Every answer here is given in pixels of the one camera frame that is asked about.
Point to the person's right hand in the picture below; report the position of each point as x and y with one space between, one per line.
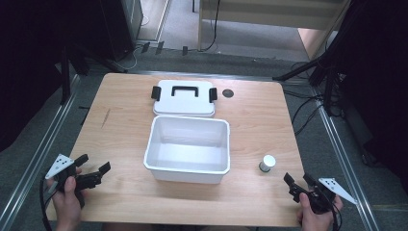
312 219

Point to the person's left hand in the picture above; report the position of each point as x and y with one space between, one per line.
68 202

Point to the beige wooden furniture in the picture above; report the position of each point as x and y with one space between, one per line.
272 14

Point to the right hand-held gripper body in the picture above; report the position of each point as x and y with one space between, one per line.
320 197

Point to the black curtain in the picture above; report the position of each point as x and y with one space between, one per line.
29 48
378 80

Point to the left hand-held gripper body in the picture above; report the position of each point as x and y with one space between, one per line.
59 164

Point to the small bottle with white cap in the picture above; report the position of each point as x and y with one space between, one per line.
267 162

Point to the dark round table grommet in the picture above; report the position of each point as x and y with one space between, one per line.
228 93

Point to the white plastic storage box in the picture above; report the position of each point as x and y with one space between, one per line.
187 154

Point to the black metal stand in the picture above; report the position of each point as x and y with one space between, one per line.
320 67
65 77

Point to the dark cabinet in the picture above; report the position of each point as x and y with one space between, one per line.
128 22

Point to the metal floor rail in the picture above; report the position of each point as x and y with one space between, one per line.
38 160
208 76
343 160

